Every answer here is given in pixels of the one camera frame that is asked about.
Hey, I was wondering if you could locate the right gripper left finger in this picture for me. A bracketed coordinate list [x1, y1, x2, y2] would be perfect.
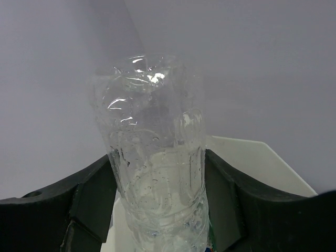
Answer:
[1, 155, 117, 251]

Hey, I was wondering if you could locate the clear crushed unlabelled bottle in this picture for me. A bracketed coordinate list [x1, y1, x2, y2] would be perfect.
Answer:
[89, 54, 209, 251]

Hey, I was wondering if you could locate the translucent white plastic bin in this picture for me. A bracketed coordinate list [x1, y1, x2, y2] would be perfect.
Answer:
[101, 135, 317, 251]

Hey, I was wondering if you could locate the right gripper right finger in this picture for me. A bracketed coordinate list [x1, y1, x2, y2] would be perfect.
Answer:
[205, 150, 335, 251]

